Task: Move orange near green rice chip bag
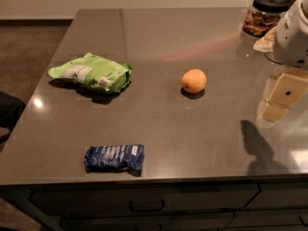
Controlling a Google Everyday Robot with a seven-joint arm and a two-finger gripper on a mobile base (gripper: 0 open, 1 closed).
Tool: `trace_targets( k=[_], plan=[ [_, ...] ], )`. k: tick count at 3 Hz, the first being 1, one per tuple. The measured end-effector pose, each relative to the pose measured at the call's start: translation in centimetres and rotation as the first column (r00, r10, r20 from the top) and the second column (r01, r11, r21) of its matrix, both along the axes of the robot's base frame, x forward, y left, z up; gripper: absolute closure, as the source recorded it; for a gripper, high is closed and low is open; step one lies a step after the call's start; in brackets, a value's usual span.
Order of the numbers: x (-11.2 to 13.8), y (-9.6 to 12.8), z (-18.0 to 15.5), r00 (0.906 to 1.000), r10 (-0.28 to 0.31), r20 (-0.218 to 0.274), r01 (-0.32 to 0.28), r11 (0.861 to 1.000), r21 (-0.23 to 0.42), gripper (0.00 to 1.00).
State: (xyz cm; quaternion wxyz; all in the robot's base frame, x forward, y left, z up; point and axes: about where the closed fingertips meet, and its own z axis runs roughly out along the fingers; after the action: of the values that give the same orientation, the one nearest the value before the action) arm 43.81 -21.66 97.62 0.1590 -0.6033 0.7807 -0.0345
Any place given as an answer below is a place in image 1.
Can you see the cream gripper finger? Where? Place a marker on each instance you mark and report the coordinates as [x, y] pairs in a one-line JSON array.
[[282, 92]]

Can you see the orange fruit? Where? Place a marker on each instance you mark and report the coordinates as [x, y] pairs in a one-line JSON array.
[[194, 81]]

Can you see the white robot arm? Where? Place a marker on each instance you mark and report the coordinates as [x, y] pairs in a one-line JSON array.
[[291, 50]]

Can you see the blue snack bag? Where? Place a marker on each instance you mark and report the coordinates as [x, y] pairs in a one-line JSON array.
[[114, 157]]

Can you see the green rice chip bag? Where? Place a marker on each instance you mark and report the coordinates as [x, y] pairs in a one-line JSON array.
[[95, 73]]

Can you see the cream snack packet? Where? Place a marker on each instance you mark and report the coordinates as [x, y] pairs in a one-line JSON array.
[[265, 44]]

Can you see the glass jar with black lid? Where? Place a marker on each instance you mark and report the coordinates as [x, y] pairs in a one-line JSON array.
[[263, 15]]

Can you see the dark right drawer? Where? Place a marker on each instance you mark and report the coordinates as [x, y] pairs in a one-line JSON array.
[[280, 195]]

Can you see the black chair at left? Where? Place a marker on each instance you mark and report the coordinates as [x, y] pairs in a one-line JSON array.
[[11, 109]]

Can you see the dark drawer with handle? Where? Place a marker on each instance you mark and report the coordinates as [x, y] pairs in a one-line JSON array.
[[144, 200]]

